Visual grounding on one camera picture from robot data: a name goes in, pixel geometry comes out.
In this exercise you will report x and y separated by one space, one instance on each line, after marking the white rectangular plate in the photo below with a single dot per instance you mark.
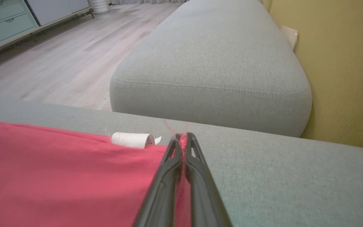
289 36

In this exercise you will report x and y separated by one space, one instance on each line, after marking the large grey sofa seat cushion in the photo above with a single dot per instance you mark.
279 183

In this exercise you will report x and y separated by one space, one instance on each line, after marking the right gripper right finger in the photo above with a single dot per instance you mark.
205 192

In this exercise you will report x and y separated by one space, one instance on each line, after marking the red basketball jersey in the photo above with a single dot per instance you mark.
58 176

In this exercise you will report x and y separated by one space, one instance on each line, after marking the pale green drawer cabinet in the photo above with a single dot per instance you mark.
8 22

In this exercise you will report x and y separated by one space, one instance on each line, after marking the white ribbed cylinder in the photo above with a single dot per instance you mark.
99 6

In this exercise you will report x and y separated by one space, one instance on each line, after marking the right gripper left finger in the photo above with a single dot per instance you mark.
162 192

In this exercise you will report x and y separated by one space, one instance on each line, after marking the yellow upholstered panel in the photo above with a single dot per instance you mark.
342 78

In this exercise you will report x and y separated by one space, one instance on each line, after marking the small grey sofa cushion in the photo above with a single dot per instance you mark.
216 56

